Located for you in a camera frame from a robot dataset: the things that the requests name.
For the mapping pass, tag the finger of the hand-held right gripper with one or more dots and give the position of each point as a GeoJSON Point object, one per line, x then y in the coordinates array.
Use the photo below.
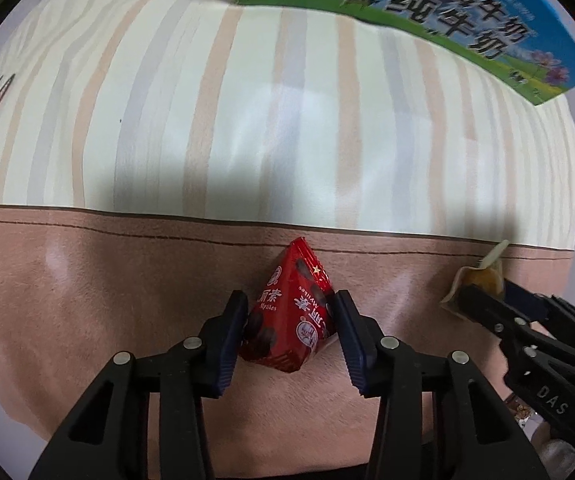
{"type": "Point", "coordinates": [482, 302]}
{"type": "Point", "coordinates": [525, 300]}

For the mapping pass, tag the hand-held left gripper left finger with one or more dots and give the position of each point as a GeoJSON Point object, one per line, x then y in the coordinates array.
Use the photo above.
{"type": "Point", "coordinates": [227, 347]}

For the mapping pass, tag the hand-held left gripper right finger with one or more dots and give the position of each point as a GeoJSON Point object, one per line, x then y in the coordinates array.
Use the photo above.
{"type": "Point", "coordinates": [352, 347]}

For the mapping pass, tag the yellow snack wrapper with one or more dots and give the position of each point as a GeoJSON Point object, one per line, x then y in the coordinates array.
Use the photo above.
{"type": "Point", "coordinates": [482, 276]}

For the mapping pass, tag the red triangular snack packet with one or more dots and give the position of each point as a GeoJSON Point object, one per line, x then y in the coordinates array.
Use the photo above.
{"type": "Point", "coordinates": [287, 310]}

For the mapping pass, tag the blue green milk carton box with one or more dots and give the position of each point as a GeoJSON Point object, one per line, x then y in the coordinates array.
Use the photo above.
{"type": "Point", "coordinates": [417, 10]}

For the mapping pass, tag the brown patterned packet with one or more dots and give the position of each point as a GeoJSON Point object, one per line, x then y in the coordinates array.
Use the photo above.
{"type": "Point", "coordinates": [522, 412]}

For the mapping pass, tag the white packet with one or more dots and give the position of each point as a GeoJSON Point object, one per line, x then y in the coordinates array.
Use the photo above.
{"type": "Point", "coordinates": [560, 455]}

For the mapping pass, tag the striped pink blanket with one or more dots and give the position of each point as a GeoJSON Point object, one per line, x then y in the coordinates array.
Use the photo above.
{"type": "Point", "coordinates": [217, 135]}

